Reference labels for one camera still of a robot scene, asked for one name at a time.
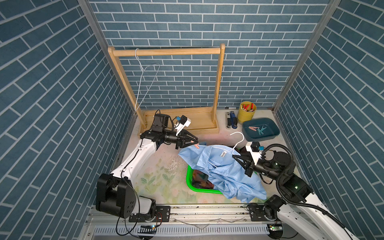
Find plaid long-sleeve shirt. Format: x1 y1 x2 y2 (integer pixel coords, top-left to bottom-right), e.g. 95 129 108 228
192 170 215 190

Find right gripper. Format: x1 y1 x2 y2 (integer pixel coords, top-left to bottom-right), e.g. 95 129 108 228
232 152 282 183

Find white black stapler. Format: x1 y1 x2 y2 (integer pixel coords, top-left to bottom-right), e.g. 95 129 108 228
226 112 232 129

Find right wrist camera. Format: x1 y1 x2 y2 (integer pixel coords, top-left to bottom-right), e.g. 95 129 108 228
246 142 264 165

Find white wire hanger blue shirt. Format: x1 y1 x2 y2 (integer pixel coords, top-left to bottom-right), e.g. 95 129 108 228
230 132 245 152

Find white wire hanger plaid shirt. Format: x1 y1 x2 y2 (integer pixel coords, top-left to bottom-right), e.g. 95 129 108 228
134 48 161 111

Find wooden clothes rack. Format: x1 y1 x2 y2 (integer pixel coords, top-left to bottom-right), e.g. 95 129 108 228
108 44 226 135

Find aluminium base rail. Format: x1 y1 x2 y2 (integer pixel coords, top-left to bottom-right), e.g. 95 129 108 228
78 203 319 240

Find red clothespins in bucket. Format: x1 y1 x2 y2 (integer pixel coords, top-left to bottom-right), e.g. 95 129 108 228
241 103 254 112

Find light blue long-sleeve shirt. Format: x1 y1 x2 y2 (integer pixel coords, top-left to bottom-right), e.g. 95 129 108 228
179 145 267 203

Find teal plastic tub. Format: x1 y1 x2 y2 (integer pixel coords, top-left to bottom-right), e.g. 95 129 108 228
242 118 281 142

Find yellow metal bucket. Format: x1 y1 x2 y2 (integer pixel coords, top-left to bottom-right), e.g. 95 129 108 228
237 101 257 124

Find green plastic basket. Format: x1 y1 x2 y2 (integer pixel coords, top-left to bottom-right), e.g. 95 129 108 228
186 166 222 194

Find blue black stapler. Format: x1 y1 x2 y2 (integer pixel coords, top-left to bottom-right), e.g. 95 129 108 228
230 111 238 129

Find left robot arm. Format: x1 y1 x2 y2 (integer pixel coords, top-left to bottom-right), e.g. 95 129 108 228
96 113 198 221

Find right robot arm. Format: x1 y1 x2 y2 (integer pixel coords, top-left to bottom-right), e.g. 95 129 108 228
233 142 357 240

